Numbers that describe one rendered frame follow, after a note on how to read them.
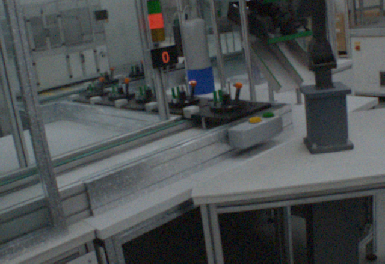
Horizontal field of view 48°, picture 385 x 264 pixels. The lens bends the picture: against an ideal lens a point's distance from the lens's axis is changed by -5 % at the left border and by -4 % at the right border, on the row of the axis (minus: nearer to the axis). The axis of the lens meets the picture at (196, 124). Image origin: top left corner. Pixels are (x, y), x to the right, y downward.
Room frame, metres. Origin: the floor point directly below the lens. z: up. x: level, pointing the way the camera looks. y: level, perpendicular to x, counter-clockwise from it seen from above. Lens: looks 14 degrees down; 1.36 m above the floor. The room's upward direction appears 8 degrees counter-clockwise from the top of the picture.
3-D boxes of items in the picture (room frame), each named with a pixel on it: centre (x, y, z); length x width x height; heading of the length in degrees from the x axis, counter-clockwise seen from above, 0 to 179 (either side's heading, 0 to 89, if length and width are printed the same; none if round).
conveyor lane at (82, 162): (1.54, 0.12, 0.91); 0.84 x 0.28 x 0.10; 130
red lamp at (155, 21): (1.68, 0.10, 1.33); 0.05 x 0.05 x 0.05
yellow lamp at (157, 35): (1.68, 0.10, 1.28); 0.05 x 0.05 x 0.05
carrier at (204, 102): (1.91, 0.04, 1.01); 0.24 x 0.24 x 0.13; 41
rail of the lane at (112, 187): (1.42, -0.01, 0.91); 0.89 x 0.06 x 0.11; 130
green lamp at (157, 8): (1.68, 0.10, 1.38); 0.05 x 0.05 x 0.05
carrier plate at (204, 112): (1.71, -0.12, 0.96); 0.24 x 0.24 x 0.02; 40
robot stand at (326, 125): (1.44, -0.43, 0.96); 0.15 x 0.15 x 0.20; 86
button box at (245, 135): (1.49, -0.20, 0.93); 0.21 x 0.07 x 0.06; 130
